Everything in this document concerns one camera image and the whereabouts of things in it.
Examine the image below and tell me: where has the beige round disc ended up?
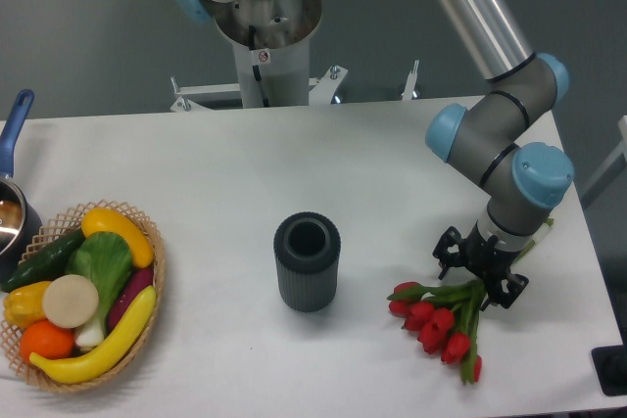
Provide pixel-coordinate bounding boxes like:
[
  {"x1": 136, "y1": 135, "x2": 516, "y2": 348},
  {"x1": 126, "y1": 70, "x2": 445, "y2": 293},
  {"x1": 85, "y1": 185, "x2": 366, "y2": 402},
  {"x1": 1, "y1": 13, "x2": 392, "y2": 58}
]
[{"x1": 42, "y1": 274, "x2": 99, "y2": 329}]

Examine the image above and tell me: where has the red tulip bouquet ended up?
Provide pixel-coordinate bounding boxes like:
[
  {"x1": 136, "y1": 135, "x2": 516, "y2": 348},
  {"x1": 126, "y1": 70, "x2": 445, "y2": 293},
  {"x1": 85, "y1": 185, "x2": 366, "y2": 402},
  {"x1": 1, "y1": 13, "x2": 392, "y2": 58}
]
[{"x1": 387, "y1": 277, "x2": 486, "y2": 385}]

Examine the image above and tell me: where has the yellow banana squash lower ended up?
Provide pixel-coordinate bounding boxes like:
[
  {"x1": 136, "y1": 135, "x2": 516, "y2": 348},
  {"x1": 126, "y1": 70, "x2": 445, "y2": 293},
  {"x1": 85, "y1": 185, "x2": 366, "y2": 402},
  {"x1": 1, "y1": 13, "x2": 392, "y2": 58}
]
[{"x1": 29, "y1": 286, "x2": 157, "y2": 385}]

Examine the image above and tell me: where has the white metal base frame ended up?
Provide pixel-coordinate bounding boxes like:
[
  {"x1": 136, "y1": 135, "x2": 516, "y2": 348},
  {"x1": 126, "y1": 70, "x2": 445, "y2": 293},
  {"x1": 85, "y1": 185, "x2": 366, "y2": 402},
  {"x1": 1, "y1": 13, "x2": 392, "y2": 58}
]
[{"x1": 170, "y1": 59, "x2": 421, "y2": 112}]

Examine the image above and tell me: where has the purple sweet potato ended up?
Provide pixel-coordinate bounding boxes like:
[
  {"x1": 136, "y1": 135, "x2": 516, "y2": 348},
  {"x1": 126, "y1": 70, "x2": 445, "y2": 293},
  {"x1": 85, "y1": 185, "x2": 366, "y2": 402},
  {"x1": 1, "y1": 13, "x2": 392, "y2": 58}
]
[{"x1": 107, "y1": 267, "x2": 154, "y2": 332}]

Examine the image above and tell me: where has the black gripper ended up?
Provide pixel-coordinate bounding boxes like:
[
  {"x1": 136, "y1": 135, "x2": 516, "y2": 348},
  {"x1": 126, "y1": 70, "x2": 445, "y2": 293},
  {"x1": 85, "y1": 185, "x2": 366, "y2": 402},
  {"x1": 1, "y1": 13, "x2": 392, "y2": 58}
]
[{"x1": 432, "y1": 224, "x2": 529, "y2": 310}]

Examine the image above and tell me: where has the orange fruit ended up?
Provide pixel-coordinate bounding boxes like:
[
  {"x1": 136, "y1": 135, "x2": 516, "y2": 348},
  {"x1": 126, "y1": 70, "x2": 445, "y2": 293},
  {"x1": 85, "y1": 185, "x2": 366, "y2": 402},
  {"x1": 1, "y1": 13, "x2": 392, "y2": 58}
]
[{"x1": 20, "y1": 320, "x2": 74, "y2": 363}]

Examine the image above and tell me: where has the green leafy bok choy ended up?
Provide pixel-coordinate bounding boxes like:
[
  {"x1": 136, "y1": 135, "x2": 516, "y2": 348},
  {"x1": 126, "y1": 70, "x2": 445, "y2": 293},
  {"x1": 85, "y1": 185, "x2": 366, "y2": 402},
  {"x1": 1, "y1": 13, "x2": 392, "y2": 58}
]
[{"x1": 65, "y1": 232, "x2": 132, "y2": 351}]

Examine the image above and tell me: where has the yellow squash upper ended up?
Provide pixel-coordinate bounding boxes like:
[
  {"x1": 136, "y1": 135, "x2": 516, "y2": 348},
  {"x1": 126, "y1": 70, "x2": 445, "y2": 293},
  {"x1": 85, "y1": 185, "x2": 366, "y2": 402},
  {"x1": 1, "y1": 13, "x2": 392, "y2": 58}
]
[{"x1": 80, "y1": 207, "x2": 154, "y2": 268}]

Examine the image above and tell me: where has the black device at edge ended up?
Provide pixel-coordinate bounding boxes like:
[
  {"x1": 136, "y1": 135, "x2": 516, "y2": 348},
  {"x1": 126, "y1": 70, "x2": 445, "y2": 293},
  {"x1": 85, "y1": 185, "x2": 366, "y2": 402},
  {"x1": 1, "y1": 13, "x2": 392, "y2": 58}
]
[{"x1": 592, "y1": 346, "x2": 626, "y2": 396}]

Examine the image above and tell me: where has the green cucumber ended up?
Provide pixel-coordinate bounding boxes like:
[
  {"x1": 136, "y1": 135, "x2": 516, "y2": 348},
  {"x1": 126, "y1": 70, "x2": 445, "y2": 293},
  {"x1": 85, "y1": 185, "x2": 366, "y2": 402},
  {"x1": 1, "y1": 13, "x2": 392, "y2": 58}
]
[{"x1": 1, "y1": 229, "x2": 85, "y2": 293}]

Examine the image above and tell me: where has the woven wicker basket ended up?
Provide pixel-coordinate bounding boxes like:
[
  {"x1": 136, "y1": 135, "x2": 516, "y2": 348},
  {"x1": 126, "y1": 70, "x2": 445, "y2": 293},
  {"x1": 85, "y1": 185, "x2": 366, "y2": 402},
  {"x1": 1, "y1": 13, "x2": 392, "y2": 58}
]
[{"x1": 1, "y1": 201, "x2": 166, "y2": 393}]

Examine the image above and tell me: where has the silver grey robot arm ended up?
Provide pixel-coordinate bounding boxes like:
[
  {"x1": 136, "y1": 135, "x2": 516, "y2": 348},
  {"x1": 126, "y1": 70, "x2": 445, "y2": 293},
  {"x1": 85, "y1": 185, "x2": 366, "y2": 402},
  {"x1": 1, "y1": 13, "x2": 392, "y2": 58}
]
[{"x1": 175, "y1": 0, "x2": 574, "y2": 307}]

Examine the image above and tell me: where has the blue handled saucepan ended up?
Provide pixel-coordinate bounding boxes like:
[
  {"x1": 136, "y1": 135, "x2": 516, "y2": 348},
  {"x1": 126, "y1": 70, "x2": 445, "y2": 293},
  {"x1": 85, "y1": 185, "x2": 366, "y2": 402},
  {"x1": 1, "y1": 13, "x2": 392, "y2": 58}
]
[{"x1": 1, "y1": 89, "x2": 42, "y2": 282}]

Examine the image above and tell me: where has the yellow bell pepper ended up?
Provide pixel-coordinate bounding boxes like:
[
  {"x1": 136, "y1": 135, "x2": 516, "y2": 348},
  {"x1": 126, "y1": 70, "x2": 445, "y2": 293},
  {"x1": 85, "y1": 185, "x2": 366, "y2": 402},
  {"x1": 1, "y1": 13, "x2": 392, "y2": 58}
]
[{"x1": 3, "y1": 281, "x2": 52, "y2": 329}]

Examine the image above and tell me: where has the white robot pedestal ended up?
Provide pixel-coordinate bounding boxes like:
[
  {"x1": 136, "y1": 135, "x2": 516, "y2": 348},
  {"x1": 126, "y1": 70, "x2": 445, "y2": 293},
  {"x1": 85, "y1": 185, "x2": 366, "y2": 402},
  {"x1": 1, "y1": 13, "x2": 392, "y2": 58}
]
[{"x1": 216, "y1": 0, "x2": 322, "y2": 108}]

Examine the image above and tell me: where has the dark grey ribbed vase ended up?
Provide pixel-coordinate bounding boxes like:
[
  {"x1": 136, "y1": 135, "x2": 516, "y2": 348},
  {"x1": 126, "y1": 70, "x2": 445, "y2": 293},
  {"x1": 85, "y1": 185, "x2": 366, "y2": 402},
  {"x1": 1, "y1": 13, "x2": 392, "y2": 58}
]
[{"x1": 273, "y1": 211, "x2": 341, "y2": 312}]

